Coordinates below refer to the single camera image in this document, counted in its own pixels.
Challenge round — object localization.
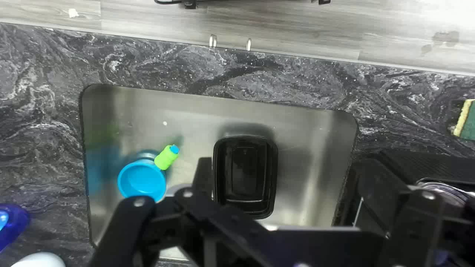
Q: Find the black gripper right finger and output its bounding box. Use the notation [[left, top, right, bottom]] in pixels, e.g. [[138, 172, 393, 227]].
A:
[[353, 156, 447, 267]]

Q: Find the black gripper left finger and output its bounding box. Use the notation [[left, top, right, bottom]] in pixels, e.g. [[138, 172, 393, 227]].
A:
[[88, 156, 279, 267]]

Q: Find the black rectangular plastic dish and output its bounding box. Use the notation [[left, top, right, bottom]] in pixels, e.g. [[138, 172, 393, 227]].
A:
[[212, 132, 279, 220]]

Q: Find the stainless steel sink basin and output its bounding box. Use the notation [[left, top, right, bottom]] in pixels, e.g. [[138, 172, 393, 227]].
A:
[[79, 83, 359, 250]]

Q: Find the small white bowl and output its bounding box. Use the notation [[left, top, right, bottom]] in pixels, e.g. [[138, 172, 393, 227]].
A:
[[9, 251, 67, 267]]

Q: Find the clear plastic water bottle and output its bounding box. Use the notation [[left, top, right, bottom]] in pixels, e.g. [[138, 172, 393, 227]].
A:
[[0, 204, 33, 253]]

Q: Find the green yellow sponge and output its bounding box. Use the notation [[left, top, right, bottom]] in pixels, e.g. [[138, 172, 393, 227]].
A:
[[451, 98, 475, 140]]

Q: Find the blue cup green handle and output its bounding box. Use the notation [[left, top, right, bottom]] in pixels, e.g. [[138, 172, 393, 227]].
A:
[[116, 144, 181, 205]]

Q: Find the metal cabinet handle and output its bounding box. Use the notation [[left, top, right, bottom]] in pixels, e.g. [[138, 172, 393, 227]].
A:
[[206, 33, 254, 52]]

